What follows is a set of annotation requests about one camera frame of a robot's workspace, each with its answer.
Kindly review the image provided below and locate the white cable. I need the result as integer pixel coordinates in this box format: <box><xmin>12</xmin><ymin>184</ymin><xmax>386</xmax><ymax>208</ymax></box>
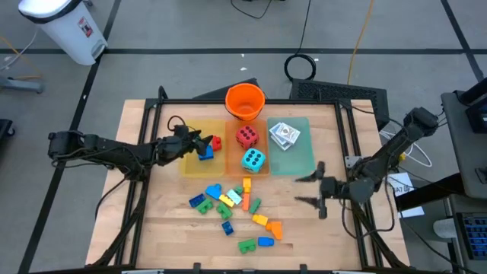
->
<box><xmin>379</xmin><ymin>129</ymin><xmax>434</xmax><ymax>168</ymax></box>

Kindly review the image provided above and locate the white printed paper sheet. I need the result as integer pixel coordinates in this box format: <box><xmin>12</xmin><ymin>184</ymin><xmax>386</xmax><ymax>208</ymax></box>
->
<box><xmin>387</xmin><ymin>171</ymin><xmax>415</xmax><ymax>198</ymax></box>

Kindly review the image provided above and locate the black perforated computer case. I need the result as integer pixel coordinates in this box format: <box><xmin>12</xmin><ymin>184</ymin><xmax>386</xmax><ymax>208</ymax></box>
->
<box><xmin>289</xmin><ymin>78</ymin><xmax>391</xmax><ymax>132</ymax></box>

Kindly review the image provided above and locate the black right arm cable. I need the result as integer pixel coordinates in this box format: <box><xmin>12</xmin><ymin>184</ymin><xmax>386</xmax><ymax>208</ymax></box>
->
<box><xmin>339</xmin><ymin>197</ymin><xmax>396</xmax><ymax>241</ymax></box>

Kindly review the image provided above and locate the grey metal stand base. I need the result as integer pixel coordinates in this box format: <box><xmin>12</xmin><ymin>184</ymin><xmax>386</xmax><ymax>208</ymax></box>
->
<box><xmin>0</xmin><ymin>74</ymin><xmax>45</xmax><ymax>94</ymax></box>

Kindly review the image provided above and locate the grey equipment cart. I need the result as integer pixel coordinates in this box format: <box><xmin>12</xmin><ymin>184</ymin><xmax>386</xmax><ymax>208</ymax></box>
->
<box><xmin>441</xmin><ymin>78</ymin><xmax>487</xmax><ymax>201</ymax></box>

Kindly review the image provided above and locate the teal translucent plastic bin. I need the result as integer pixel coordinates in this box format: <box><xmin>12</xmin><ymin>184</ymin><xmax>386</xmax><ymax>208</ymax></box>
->
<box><xmin>266</xmin><ymin>116</ymin><xmax>317</xmax><ymax>177</ymax></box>

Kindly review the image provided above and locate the red foam die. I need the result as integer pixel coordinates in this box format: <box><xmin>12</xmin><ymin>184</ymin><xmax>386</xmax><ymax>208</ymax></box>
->
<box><xmin>235</xmin><ymin>125</ymin><xmax>260</xmax><ymax>151</ymax></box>

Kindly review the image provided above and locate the gold emblem card deck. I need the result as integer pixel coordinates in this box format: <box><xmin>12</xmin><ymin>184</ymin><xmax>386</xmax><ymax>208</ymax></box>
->
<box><xmin>269</xmin><ymin>121</ymin><xmax>301</xmax><ymax>145</ymax></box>

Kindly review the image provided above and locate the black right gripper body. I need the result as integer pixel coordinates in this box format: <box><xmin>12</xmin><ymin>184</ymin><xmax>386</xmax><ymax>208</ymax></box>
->
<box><xmin>317</xmin><ymin>161</ymin><xmax>349</xmax><ymax>220</ymax></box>

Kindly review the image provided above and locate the blue patterned card deck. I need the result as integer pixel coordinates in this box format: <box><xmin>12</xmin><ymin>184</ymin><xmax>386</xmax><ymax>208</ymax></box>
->
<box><xmin>270</xmin><ymin>131</ymin><xmax>296</xmax><ymax>152</ymax></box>

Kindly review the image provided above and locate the white pedal trash bin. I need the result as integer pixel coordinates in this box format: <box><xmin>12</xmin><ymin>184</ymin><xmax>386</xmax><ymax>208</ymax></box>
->
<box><xmin>18</xmin><ymin>0</ymin><xmax>109</xmax><ymax>66</ymax></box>

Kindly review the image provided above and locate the black keyboard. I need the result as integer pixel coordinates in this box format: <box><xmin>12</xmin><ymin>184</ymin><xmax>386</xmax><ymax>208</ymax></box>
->
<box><xmin>456</xmin><ymin>212</ymin><xmax>487</xmax><ymax>262</ymax></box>

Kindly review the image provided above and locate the black hanging cable with coil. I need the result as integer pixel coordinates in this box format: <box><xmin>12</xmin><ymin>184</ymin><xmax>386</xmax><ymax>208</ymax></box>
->
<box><xmin>284</xmin><ymin>0</ymin><xmax>317</xmax><ymax>82</ymax></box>

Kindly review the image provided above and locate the orange pumpkin face bucket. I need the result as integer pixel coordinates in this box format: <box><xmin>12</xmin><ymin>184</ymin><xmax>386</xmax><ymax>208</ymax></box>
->
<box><xmin>224</xmin><ymin>82</ymin><xmax>266</xmax><ymax>122</ymax></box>

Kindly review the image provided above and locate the black desk edge bar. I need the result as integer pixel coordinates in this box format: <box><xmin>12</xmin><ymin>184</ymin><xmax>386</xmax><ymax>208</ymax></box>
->
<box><xmin>393</xmin><ymin>173</ymin><xmax>467</xmax><ymax>212</ymax></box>

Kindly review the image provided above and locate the teal foam die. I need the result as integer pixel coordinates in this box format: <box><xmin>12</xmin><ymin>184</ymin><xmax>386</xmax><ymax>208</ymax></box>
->
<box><xmin>240</xmin><ymin>148</ymin><xmax>267</xmax><ymax>174</ymax></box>

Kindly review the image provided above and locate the yellow hanging cable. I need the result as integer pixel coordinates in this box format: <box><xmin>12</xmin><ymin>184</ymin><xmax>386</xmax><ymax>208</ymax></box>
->
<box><xmin>346</xmin><ymin>0</ymin><xmax>376</xmax><ymax>85</ymax></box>

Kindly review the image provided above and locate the black floor cable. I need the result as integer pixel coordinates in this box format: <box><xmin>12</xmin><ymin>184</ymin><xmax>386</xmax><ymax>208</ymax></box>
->
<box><xmin>230</xmin><ymin>0</ymin><xmax>274</xmax><ymax>20</ymax></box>

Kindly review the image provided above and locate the black aluminium table frame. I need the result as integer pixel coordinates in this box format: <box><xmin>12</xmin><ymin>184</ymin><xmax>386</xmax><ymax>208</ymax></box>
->
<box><xmin>91</xmin><ymin>85</ymin><xmax>408</xmax><ymax>269</ymax></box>

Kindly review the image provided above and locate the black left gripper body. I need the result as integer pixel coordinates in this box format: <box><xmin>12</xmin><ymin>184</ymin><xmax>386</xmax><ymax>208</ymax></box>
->
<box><xmin>155</xmin><ymin>127</ymin><xmax>199</xmax><ymax>165</ymax></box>

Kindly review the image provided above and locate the grey cylinder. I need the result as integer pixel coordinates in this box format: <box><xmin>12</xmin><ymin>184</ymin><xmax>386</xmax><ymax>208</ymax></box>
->
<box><xmin>432</xmin><ymin>218</ymin><xmax>457</xmax><ymax>240</ymax></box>

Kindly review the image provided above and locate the yellow translucent plastic bin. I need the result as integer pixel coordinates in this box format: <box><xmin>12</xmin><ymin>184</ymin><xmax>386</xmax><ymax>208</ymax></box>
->
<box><xmin>181</xmin><ymin>119</ymin><xmax>226</xmax><ymax>179</ymax></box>

